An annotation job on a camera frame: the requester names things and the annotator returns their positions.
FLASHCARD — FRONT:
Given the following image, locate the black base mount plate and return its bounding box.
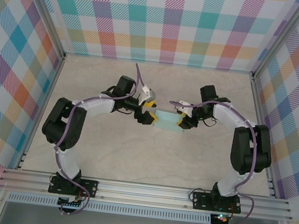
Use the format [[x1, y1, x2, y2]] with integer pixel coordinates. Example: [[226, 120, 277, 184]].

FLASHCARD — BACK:
[[48, 175, 100, 199], [191, 190, 243, 215]]

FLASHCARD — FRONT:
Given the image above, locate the aluminium side rail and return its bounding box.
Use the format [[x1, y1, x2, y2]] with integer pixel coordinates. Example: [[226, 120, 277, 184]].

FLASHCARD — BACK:
[[237, 75, 290, 198], [15, 52, 67, 174]]

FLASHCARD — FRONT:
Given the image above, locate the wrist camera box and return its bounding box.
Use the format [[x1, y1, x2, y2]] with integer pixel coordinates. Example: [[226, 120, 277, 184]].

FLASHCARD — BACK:
[[138, 85, 158, 105], [173, 98, 195, 114]]

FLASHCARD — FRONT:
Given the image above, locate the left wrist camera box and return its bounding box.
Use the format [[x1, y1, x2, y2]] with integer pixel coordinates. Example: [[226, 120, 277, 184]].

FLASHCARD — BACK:
[[138, 85, 158, 105]]

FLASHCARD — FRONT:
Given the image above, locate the small circuit board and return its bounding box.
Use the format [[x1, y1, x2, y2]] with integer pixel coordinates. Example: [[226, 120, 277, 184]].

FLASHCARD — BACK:
[[57, 193, 85, 209], [212, 212, 232, 224]]

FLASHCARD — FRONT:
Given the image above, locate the aluminium frame post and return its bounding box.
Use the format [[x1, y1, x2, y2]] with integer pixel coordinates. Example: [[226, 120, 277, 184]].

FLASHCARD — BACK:
[[10, 0, 74, 61], [251, 0, 299, 86]]

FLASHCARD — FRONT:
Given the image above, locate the thin aluminium wall rail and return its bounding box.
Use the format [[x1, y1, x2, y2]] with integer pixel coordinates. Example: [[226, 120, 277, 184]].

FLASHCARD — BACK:
[[63, 49, 255, 77]]

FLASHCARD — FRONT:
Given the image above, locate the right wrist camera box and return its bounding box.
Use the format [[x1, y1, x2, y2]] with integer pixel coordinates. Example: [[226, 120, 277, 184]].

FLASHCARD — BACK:
[[173, 98, 195, 114]]

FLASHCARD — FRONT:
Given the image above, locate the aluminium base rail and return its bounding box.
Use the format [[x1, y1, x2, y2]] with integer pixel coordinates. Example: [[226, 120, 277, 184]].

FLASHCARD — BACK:
[[0, 164, 295, 224]]

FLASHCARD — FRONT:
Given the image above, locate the thin black wire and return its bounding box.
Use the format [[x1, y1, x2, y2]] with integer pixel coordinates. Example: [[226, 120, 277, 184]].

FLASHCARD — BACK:
[[117, 106, 135, 116], [203, 117, 218, 128]]

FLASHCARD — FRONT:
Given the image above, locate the slotted grey cable duct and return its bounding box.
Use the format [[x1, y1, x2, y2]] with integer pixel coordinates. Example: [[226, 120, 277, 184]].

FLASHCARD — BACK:
[[7, 192, 212, 224]]

